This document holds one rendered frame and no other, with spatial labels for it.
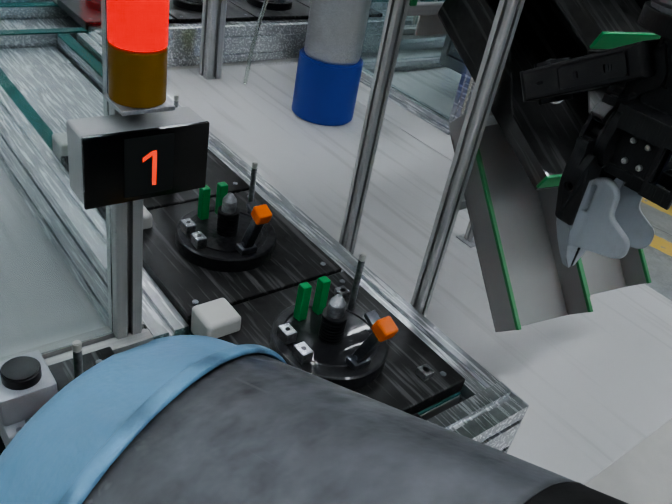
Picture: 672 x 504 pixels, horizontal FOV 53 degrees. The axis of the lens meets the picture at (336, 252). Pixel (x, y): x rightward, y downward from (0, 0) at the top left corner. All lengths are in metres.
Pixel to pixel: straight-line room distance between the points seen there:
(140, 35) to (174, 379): 0.46
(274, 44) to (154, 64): 1.44
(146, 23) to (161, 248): 0.42
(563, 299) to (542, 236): 0.09
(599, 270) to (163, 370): 0.92
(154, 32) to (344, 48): 1.04
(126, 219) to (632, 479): 0.70
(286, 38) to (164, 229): 1.17
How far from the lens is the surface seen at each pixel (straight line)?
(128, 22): 0.60
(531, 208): 0.96
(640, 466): 1.01
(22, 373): 0.59
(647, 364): 1.19
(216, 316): 0.80
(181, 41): 1.89
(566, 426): 1.00
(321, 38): 1.60
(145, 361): 0.18
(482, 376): 0.86
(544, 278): 0.95
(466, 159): 0.84
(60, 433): 0.17
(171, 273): 0.90
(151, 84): 0.62
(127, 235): 0.74
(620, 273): 1.09
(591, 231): 0.56
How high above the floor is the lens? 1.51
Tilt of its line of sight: 33 degrees down
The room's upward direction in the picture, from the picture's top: 12 degrees clockwise
